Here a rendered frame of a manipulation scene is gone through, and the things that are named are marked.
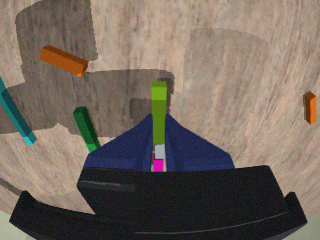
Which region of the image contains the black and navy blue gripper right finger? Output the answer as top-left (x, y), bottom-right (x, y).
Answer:
top-left (165, 113), bottom-right (235, 172)

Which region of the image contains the orange rectangular bar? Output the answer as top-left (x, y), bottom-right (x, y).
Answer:
top-left (40, 45), bottom-right (89, 77)
top-left (305, 92), bottom-right (316, 125)

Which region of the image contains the turquoise rod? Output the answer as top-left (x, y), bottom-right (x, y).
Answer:
top-left (0, 77), bottom-right (37, 145)

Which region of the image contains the grey rod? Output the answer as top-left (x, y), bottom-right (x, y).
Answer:
top-left (155, 144), bottom-right (165, 159)

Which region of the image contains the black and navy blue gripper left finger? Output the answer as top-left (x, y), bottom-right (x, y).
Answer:
top-left (82, 113), bottom-right (153, 171)

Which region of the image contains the magenta rod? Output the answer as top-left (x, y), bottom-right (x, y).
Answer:
top-left (154, 153), bottom-right (163, 171)

